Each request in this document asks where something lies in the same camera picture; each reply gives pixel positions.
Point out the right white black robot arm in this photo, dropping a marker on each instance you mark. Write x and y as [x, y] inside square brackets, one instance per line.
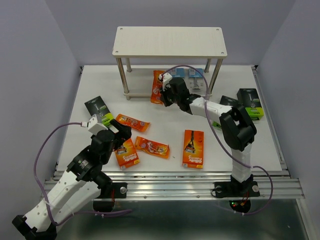
[237, 128]

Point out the white two-tier shelf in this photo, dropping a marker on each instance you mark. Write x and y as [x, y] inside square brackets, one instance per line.
[167, 42]

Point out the orange BIC razor bag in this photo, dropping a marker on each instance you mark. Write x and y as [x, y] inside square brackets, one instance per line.
[135, 124]
[152, 147]
[156, 86]

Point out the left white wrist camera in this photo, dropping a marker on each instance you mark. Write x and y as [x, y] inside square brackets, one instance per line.
[94, 125]

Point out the middle black green razor box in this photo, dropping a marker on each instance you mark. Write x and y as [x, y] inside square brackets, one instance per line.
[226, 101]

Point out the left black green razor box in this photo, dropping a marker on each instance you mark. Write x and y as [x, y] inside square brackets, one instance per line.
[97, 106]

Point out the black green razor box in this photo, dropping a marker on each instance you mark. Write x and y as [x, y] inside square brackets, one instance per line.
[226, 101]
[97, 106]

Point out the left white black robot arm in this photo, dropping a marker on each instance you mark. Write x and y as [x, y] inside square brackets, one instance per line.
[82, 181]

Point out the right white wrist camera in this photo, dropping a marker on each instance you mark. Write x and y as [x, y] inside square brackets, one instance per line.
[165, 78]

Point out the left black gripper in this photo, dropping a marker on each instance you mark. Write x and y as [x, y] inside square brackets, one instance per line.
[125, 132]

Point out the left orange Gillette Fusion pack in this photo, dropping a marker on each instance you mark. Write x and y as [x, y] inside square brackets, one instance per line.
[126, 155]

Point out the orange gillette fusion pack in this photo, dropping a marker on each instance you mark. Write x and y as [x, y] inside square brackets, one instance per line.
[126, 155]
[193, 149]

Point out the far right black green box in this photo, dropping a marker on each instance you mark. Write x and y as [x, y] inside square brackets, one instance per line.
[249, 98]

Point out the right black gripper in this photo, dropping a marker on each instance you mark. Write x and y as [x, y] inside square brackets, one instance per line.
[163, 94]

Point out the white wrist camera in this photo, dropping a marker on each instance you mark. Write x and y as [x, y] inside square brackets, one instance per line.
[94, 125]
[165, 78]

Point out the blue clear razor blister pack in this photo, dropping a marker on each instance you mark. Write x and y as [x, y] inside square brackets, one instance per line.
[177, 73]

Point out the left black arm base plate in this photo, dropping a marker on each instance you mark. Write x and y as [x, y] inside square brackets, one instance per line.
[115, 190]

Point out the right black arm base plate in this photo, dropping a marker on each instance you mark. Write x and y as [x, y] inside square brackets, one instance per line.
[226, 189]

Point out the right orange Gillette Fusion pack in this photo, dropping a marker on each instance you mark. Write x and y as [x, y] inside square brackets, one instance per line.
[193, 149]

